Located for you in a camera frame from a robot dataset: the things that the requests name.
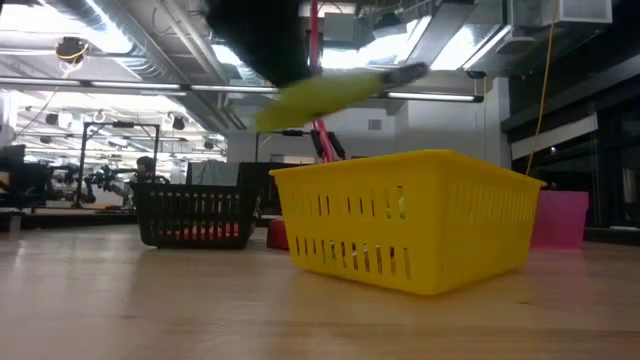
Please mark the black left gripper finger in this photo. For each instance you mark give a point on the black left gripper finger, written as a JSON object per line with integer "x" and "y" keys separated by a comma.
{"x": 287, "y": 70}

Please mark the orange eraser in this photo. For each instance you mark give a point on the orange eraser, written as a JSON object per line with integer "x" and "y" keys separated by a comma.
{"x": 221, "y": 231}
{"x": 172, "y": 233}

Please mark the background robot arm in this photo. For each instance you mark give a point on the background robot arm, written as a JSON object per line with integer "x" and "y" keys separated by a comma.
{"x": 100, "y": 177}

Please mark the grey cover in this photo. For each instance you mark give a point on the grey cover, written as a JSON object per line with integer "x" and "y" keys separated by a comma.
{"x": 215, "y": 172}

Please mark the ceiling light tube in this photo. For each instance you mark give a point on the ceiling light tube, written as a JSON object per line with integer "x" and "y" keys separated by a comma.
{"x": 430, "y": 96}
{"x": 135, "y": 86}

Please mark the black plastic basket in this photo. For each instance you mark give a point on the black plastic basket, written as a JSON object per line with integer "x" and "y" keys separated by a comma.
{"x": 195, "y": 188}

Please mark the person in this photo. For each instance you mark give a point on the person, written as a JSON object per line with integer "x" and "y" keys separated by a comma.
{"x": 146, "y": 166}

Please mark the yellow plastic basket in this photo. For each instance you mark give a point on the yellow plastic basket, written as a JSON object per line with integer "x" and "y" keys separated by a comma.
{"x": 425, "y": 240}

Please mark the black monitor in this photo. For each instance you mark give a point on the black monitor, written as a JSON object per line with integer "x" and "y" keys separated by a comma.
{"x": 12, "y": 170}

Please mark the pink plastic bin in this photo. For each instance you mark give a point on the pink plastic bin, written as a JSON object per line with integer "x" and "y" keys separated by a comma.
{"x": 560, "y": 220}

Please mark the wall air vent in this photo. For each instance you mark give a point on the wall air vent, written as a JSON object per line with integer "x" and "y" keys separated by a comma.
{"x": 374, "y": 124}

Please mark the black stand frame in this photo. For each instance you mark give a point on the black stand frame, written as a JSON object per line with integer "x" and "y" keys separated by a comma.
{"x": 120, "y": 124}

